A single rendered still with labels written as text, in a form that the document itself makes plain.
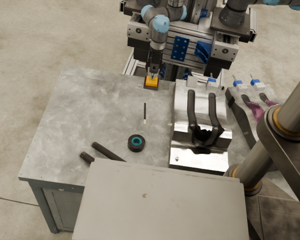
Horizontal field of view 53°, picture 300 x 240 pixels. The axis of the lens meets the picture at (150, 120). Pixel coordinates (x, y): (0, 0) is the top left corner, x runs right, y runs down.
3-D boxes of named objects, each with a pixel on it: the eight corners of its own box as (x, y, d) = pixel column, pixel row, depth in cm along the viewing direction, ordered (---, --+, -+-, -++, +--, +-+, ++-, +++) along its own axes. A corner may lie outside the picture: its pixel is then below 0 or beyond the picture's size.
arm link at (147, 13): (158, 15, 155) (168, 28, 149) (138, 18, 151) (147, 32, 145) (160, 1, 148) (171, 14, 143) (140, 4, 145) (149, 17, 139)
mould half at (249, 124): (224, 94, 169) (230, 79, 160) (265, 90, 174) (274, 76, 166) (261, 173, 140) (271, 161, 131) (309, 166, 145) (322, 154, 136)
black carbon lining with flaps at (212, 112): (186, 91, 157) (190, 78, 149) (216, 95, 157) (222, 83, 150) (184, 146, 135) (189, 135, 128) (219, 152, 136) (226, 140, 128)
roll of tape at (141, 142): (131, 155, 137) (132, 150, 135) (125, 141, 142) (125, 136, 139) (147, 149, 140) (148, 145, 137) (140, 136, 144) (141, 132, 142)
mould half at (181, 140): (173, 90, 166) (177, 72, 155) (219, 97, 167) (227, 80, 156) (167, 170, 135) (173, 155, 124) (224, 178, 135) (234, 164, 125)
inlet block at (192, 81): (184, 82, 168) (186, 72, 167) (193, 83, 168) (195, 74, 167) (186, 86, 156) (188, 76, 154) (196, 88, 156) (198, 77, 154)
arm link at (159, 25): (165, 11, 140) (173, 22, 136) (161, 31, 149) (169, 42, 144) (150, 14, 137) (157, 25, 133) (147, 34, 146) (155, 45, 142)
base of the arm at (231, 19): (219, 10, 178) (224, -6, 170) (244, 15, 177) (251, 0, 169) (217, 24, 168) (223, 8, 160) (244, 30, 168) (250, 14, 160)
